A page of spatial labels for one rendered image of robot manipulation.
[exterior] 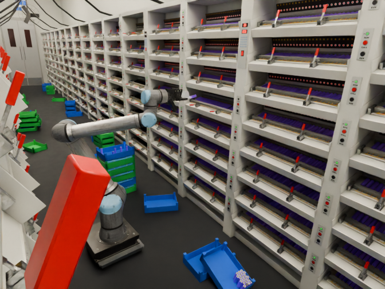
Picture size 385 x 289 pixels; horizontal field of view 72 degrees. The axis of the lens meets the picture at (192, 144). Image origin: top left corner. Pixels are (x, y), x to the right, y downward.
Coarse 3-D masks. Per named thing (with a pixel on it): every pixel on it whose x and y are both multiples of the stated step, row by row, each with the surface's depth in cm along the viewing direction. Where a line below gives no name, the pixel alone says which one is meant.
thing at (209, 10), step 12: (240, 0) 185; (288, 0) 155; (300, 0) 149; (216, 12) 207; (276, 12) 163; (312, 36) 147; (324, 36) 141; (336, 36) 136; (348, 36) 132; (264, 108) 183
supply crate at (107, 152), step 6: (120, 144) 267; (126, 144) 267; (96, 150) 251; (108, 150) 260; (114, 150) 264; (132, 150) 255; (102, 156) 243; (108, 156) 240; (114, 156) 244; (120, 156) 248; (126, 156) 252
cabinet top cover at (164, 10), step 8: (176, 0) 214; (192, 0) 197; (200, 0) 192; (208, 0) 191; (216, 0) 190; (224, 0) 189; (232, 0) 188; (152, 8) 248; (160, 8) 236; (168, 8) 235; (176, 8) 233
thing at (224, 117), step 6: (198, 96) 235; (216, 96) 219; (186, 102) 230; (186, 108) 231; (192, 108) 221; (198, 108) 214; (204, 108) 211; (204, 114) 210; (210, 114) 203; (216, 114) 197; (222, 114) 194; (228, 114) 192; (222, 120) 193; (228, 120) 187
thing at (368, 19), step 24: (384, 0) 101; (360, 24) 109; (384, 48) 110; (360, 72) 112; (360, 96) 114; (336, 120) 124; (336, 144) 126; (336, 192) 130; (312, 240) 146; (312, 288) 151
